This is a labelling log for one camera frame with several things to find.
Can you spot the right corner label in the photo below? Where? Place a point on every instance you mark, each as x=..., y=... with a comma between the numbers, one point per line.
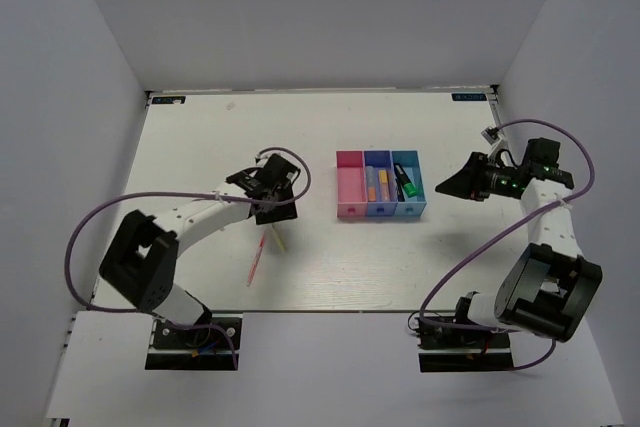
x=468, y=97

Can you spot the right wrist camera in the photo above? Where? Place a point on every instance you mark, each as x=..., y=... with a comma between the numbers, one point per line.
x=497, y=142

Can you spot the orange clear highlighter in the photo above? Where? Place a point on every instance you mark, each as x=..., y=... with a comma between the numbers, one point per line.
x=370, y=175

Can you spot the green black highlighter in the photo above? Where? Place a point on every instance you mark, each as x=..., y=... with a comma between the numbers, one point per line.
x=408, y=187

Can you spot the pink drawer box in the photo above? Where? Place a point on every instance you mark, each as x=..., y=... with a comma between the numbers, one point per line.
x=351, y=184

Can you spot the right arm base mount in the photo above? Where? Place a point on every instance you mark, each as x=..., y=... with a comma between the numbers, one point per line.
x=449, y=350

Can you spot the pink thin pen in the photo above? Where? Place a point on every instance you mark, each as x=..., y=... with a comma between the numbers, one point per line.
x=256, y=260

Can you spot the corner label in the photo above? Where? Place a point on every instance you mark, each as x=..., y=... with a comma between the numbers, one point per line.
x=168, y=100
x=468, y=97

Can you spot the yellow thin pen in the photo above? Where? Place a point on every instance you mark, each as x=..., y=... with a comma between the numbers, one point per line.
x=277, y=238

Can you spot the left corner label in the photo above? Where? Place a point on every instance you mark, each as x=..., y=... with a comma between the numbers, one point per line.
x=168, y=100

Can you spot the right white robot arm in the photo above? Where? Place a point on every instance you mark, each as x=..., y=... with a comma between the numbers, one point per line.
x=550, y=287

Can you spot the light blue drawer box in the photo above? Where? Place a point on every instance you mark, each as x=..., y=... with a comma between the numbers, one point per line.
x=409, y=159

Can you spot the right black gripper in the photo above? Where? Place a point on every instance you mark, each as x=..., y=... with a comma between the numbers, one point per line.
x=468, y=182

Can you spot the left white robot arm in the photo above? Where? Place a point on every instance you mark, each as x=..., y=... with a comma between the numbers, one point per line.
x=140, y=263

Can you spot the purple black highlighter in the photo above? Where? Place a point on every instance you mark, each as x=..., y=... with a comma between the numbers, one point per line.
x=399, y=190

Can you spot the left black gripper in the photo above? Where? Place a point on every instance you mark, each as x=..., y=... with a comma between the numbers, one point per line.
x=284, y=213

